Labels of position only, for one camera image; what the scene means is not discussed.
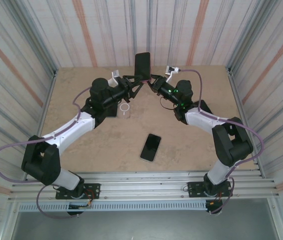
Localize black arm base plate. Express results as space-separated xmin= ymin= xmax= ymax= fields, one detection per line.
xmin=55 ymin=183 xmax=101 ymax=201
xmin=186 ymin=181 xmax=233 ymax=198

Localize red orange base wires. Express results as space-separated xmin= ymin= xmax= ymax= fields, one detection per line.
xmin=85 ymin=188 xmax=100 ymax=208
xmin=206 ymin=191 xmax=226 ymax=208

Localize clear ring-marked phone case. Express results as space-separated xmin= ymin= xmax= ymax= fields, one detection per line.
xmin=118 ymin=101 xmax=132 ymax=120

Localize white perforated cable tray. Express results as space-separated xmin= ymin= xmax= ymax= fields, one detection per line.
xmin=18 ymin=201 xmax=207 ymax=212

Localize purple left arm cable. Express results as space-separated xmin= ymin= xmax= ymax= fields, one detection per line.
xmin=0 ymin=84 xmax=94 ymax=221

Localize aluminium side rail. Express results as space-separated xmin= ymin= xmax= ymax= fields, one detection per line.
xmin=226 ymin=66 xmax=266 ymax=180
xmin=25 ymin=69 xmax=59 ymax=182

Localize thin black gripper wire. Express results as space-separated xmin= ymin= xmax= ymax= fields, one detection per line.
xmin=159 ymin=96 xmax=176 ymax=111

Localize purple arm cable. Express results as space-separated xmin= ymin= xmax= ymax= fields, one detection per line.
xmin=0 ymin=84 xmax=94 ymax=221
xmin=178 ymin=69 xmax=265 ymax=216

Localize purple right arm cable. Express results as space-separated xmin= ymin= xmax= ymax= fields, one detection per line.
xmin=178 ymin=69 xmax=265 ymax=216

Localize aluminium extrusion rail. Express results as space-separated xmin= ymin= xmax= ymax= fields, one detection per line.
xmin=25 ymin=170 xmax=264 ymax=182
xmin=7 ymin=192 xmax=282 ymax=203
xmin=10 ymin=179 xmax=277 ymax=195

